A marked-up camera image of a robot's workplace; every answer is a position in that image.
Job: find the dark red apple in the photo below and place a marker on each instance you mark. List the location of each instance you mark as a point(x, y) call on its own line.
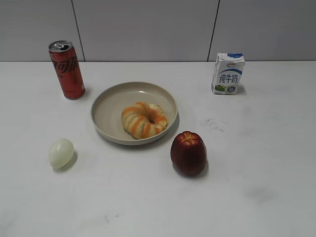
point(188, 153)

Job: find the beige round plate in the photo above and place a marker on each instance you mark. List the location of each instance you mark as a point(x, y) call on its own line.
point(107, 108)

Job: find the white egg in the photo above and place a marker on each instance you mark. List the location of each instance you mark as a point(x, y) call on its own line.
point(60, 153)

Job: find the red cola can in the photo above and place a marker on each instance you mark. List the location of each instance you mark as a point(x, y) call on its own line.
point(66, 65)

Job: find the white blue milk carton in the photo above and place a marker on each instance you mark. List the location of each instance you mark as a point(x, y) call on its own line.
point(227, 73)

